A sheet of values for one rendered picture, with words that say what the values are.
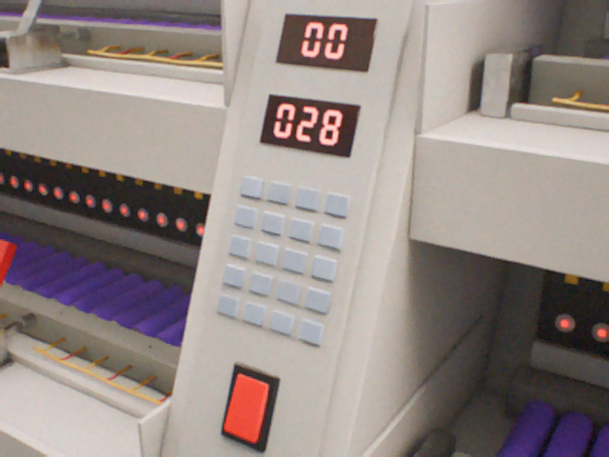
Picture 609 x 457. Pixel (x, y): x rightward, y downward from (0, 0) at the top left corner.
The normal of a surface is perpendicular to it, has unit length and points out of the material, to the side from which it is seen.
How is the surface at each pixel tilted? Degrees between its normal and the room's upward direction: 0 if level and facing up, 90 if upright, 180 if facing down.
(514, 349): 90
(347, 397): 90
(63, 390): 21
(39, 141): 111
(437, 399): 90
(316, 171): 90
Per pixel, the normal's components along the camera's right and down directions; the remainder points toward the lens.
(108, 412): 0.01, -0.93
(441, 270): 0.85, 0.20
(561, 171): -0.53, 0.30
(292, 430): -0.49, -0.06
